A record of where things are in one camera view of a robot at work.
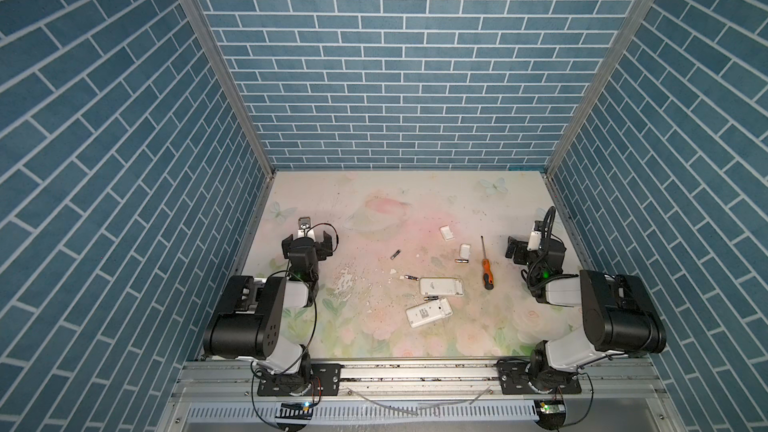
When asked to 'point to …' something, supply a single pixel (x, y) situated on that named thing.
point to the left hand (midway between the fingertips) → (309, 232)
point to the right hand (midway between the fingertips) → (525, 236)
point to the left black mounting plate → (325, 381)
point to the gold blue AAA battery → (461, 260)
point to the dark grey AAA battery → (411, 277)
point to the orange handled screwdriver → (488, 278)
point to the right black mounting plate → (514, 381)
